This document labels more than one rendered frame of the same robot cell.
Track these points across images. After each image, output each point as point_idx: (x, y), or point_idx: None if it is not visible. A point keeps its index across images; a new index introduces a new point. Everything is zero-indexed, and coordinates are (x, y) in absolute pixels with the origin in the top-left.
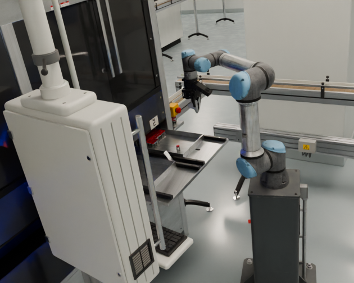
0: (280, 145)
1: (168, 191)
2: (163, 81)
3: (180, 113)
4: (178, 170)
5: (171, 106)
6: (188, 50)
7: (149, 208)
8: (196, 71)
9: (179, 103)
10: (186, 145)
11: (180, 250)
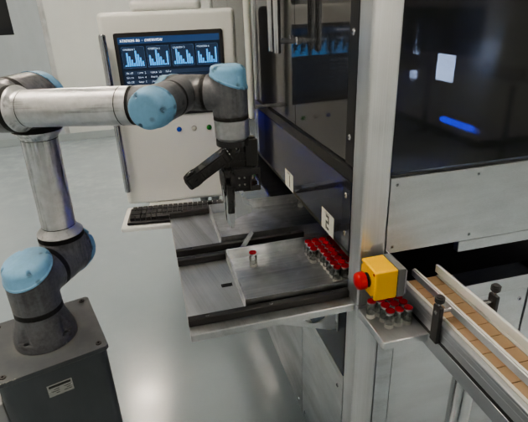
0: (7, 261)
1: (186, 221)
2: (357, 167)
3: (467, 385)
4: (209, 244)
5: (367, 257)
6: (224, 64)
7: (304, 329)
8: (215, 124)
9: (489, 365)
10: (259, 282)
11: (125, 218)
